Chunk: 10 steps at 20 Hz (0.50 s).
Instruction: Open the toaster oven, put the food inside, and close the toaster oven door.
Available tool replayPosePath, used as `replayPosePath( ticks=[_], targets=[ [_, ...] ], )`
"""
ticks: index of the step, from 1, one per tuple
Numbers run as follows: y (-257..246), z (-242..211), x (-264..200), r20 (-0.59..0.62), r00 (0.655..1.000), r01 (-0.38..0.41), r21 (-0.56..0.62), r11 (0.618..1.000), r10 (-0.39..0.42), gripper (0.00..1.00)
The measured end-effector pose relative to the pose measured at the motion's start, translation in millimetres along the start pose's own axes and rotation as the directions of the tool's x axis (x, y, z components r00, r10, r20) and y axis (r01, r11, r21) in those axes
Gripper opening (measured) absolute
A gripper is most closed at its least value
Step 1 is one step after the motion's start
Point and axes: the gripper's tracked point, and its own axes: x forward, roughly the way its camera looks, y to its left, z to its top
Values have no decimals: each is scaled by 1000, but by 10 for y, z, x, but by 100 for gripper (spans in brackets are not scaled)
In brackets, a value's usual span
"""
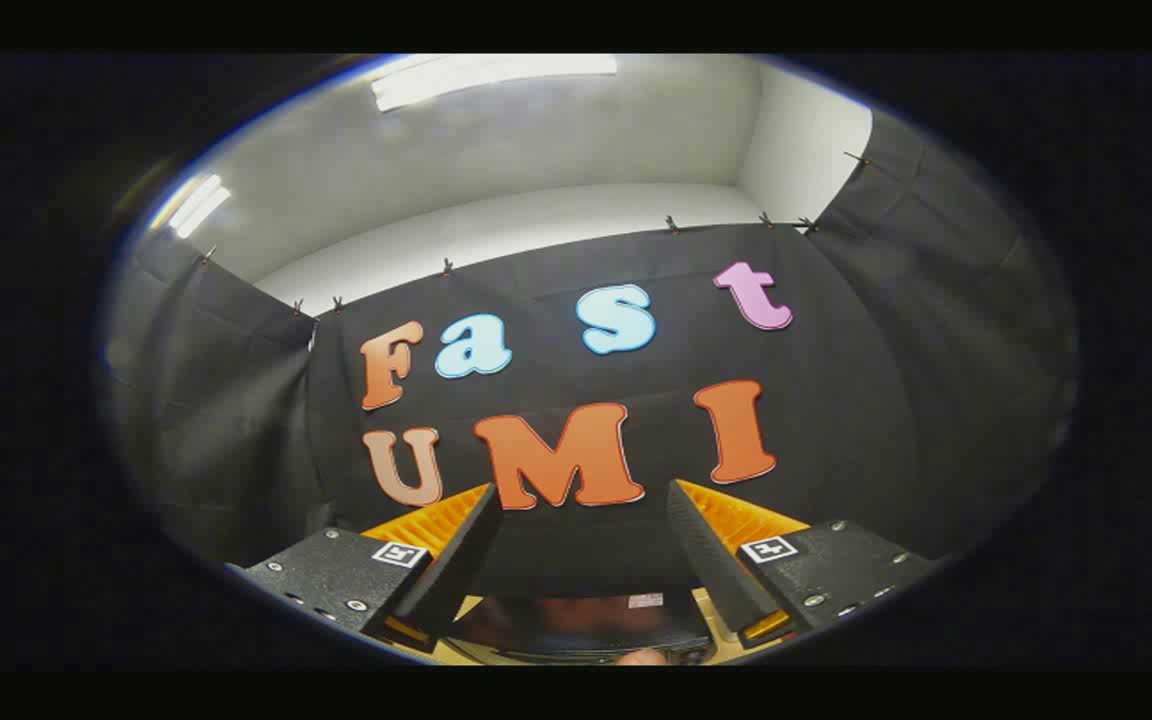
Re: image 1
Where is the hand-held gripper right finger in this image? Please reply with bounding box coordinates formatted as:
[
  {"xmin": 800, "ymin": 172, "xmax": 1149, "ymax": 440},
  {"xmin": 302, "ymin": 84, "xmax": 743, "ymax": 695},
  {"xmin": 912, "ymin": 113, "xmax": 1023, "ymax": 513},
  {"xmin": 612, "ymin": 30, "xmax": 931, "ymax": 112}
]
[{"xmin": 666, "ymin": 478, "xmax": 947, "ymax": 649}]

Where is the black toaster oven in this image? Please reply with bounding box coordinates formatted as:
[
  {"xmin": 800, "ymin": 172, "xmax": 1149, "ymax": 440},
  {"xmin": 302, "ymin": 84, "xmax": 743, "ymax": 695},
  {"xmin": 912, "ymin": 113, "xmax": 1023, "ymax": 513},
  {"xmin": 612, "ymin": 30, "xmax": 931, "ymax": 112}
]
[{"xmin": 451, "ymin": 590, "xmax": 719, "ymax": 666}]

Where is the row of small cloth clips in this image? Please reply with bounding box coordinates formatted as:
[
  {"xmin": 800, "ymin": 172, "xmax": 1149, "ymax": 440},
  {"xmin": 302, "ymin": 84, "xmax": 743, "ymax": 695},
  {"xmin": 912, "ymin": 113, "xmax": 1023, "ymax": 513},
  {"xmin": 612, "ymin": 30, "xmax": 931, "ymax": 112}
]
[{"xmin": 198, "ymin": 150, "xmax": 873, "ymax": 317}]

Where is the black backdrop cloth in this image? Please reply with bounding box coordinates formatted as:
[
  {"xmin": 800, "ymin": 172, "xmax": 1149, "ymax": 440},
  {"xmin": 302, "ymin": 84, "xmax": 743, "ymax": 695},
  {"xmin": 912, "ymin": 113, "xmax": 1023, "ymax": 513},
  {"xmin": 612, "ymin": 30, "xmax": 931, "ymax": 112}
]
[{"xmin": 101, "ymin": 105, "xmax": 1079, "ymax": 601}]

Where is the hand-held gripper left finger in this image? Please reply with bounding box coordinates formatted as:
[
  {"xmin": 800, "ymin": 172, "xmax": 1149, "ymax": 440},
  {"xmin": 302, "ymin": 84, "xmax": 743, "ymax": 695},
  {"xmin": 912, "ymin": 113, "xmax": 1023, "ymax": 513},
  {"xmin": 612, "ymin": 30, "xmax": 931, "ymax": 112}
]
[{"xmin": 226, "ymin": 483, "xmax": 504, "ymax": 656}]

